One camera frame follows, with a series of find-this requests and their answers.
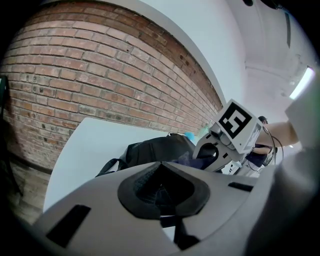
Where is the person's right forearm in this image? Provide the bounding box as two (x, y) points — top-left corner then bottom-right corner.
(256, 119), (301, 148)

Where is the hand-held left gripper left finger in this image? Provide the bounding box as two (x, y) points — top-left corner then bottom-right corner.
(32, 161), (181, 256)

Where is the black backpack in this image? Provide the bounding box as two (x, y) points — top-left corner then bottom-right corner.
(96, 133), (201, 251)

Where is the dark blue cloth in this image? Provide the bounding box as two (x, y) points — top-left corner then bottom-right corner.
(172, 149), (218, 171)

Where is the ceiling light tube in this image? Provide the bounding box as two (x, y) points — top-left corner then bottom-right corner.
(289, 65), (316, 100)

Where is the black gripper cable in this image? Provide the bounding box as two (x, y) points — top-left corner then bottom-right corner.
(264, 127), (285, 166)

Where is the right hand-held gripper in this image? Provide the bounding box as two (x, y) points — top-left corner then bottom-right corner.
(192, 98), (264, 174)

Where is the green spray bottle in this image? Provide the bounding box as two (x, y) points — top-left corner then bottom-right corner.
(199, 123), (214, 136)

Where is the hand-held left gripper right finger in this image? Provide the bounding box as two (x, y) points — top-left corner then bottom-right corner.
(161, 161), (276, 251)

